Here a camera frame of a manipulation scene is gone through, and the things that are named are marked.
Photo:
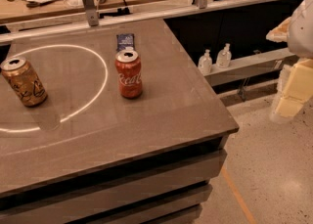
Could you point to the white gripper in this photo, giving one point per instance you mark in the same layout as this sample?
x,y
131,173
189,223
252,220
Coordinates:
x,y
302,30

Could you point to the red coke can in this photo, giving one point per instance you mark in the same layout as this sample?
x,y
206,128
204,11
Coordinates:
x,y
128,66

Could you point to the blue rxbar blueberry packet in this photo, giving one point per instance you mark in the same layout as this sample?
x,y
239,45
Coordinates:
x,y
125,40

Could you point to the gold soda can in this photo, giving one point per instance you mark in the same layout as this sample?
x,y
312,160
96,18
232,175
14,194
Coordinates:
x,y
24,80

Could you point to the right clear sanitizer bottle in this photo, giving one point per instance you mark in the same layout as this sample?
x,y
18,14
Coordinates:
x,y
224,57

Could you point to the clear sanitizer bottle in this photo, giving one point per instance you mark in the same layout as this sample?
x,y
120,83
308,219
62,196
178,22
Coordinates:
x,y
224,57
205,63

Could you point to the left clear sanitizer bottle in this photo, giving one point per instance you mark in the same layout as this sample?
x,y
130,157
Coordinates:
x,y
205,63

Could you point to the grey drawer cabinet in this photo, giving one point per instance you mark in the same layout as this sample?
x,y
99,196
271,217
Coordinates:
x,y
167,188

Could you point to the aluminium frame rail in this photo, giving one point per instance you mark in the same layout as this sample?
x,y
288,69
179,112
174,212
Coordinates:
x,y
140,16

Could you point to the left metal bracket post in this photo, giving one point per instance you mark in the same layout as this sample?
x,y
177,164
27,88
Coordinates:
x,y
91,12

